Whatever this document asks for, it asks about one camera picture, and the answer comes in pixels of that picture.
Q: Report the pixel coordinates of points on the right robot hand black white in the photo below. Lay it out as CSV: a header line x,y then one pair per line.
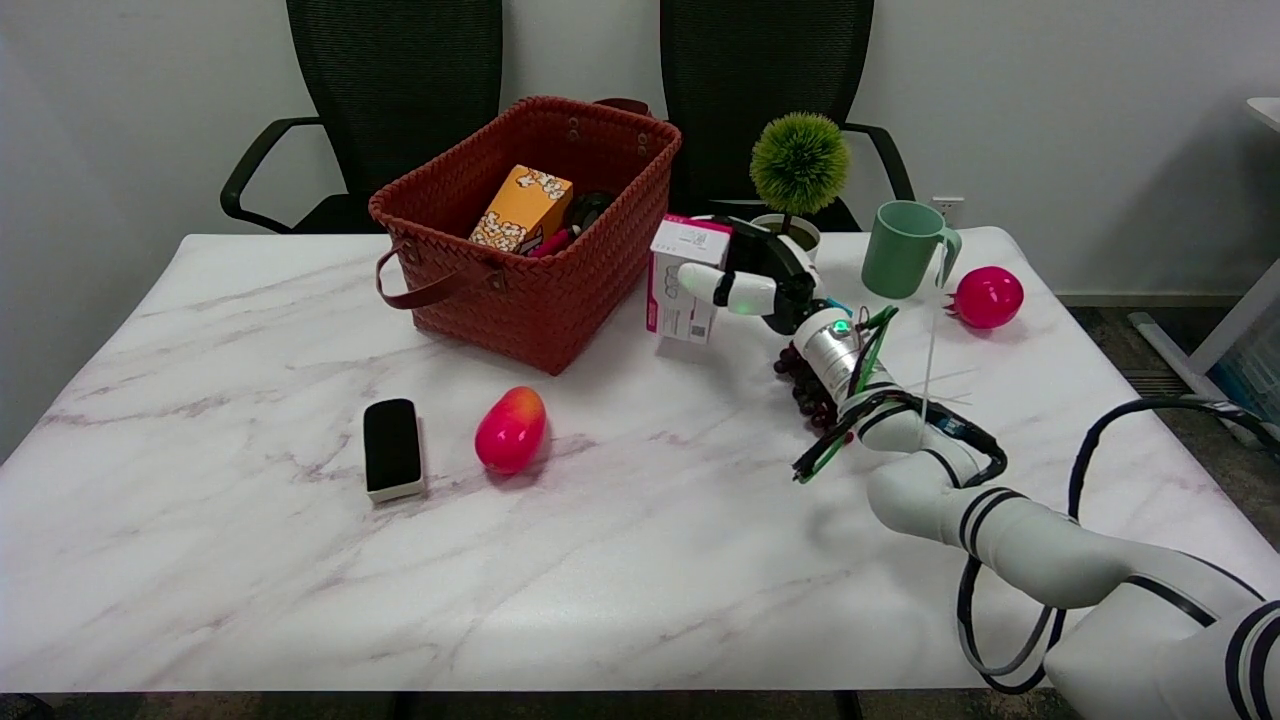
x,y
745,290

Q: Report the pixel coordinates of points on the white paper box pink print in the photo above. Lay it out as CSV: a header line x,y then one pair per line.
x,y
685,300

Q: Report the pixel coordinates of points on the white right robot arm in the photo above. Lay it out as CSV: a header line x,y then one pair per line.
x,y
1050,550

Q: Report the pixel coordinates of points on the orange popcorn box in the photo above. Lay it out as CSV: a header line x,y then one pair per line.
x,y
522,208

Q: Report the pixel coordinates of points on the purple grape bunch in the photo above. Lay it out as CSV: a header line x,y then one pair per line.
x,y
800,392

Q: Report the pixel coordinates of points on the artificial plant in white pot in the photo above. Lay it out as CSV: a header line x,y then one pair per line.
x,y
797,160

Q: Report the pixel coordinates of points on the green mug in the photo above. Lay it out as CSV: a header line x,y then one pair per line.
x,y
897,250

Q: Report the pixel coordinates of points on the black round item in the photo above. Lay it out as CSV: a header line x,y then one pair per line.
x,y
588,210

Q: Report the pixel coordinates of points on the white zip tie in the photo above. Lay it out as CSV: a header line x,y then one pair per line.
x,y
931,340

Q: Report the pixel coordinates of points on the pink red small item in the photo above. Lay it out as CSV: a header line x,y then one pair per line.
x,y
553,244

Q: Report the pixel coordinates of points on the red woven basket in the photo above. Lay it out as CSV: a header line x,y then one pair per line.
x,y
540,300

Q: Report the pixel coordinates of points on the black mesh office chair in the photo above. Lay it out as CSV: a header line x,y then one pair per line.
x,y
760,60
400,90

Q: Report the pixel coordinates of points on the pink round toy fruit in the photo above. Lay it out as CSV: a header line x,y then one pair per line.
x,y
988,298

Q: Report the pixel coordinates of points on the pink orange toy mango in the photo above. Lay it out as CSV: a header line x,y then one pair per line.
x,y
510,432

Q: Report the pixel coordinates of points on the black whiteboard eraser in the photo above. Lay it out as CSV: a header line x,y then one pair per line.
x,y
392,445

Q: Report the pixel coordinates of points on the white side desk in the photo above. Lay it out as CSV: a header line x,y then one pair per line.
x,y
1190,370

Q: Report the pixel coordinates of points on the blue storage bin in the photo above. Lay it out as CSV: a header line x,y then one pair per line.
x,y
1258,370

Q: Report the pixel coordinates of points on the white wall outlet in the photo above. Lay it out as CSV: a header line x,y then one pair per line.
x,y
947,207

